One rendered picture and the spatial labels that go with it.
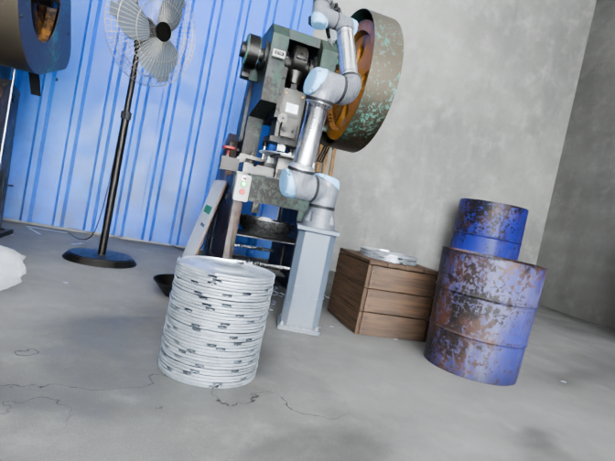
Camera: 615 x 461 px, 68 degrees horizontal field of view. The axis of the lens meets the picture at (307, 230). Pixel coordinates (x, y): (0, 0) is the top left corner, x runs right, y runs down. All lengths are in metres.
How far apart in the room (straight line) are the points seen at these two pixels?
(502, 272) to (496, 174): 3.19
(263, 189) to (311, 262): 0.68
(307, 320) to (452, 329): 0.59
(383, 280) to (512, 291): 0.57
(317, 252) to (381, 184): 2.42
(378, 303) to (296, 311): 0.41
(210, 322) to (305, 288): 0.76
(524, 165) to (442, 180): 1.00
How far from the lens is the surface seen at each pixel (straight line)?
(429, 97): 4.57
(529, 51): 5.36
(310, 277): 1.93
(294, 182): 1.86
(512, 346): 1.95
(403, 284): 2.18
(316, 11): 2.18
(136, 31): 2.66
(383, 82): 2.57
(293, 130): 2.63
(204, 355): 1.31
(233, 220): 2.38
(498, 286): 1.87
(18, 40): 2.54
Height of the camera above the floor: 0.53
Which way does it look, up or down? 3 degrees down
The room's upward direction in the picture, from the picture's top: 11 degrees clockwise
